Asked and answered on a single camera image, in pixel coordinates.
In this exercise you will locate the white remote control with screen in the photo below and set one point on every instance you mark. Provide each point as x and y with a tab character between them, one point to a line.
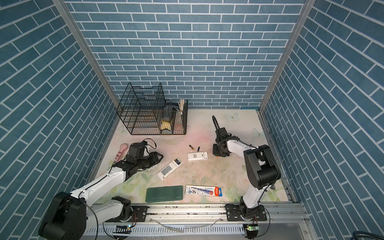
167	170

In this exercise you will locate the white blue red package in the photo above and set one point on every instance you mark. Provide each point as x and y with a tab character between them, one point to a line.
203	191

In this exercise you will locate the black wire file rack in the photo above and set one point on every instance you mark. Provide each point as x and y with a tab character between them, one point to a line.
140	109

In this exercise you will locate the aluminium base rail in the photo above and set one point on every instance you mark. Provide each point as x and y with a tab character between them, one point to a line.
207	221

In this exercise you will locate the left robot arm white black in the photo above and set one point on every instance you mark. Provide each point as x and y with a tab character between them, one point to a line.
70	215

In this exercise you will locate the black wire mesh basket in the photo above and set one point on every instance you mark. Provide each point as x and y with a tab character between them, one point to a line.
178	114

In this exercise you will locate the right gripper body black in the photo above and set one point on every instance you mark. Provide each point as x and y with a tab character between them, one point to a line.
217	150

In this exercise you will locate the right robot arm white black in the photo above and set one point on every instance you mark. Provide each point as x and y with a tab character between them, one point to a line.
262	172

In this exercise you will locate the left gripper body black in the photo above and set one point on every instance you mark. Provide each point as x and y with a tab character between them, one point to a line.
147	161

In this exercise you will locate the green flat case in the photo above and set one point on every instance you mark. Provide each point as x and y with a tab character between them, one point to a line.
164	194

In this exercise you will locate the pink object on table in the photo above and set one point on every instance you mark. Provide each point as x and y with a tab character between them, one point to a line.
121	153

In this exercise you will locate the yellow item in basket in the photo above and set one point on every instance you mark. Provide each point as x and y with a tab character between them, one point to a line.
166	125

